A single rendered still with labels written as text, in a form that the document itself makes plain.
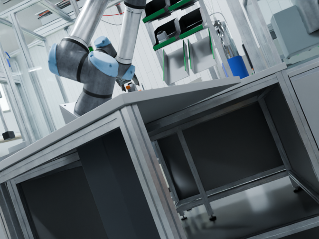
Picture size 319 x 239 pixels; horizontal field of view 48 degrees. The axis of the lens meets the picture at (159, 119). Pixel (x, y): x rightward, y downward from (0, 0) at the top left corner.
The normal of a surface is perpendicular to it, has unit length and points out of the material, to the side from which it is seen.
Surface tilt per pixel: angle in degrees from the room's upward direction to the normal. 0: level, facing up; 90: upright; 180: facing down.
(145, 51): 90
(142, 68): 90
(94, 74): 109
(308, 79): 90
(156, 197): 90
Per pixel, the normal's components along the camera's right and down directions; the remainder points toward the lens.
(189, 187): -0.20, -0.01
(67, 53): 0.09, -0.36
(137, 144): -0.60, 0.16
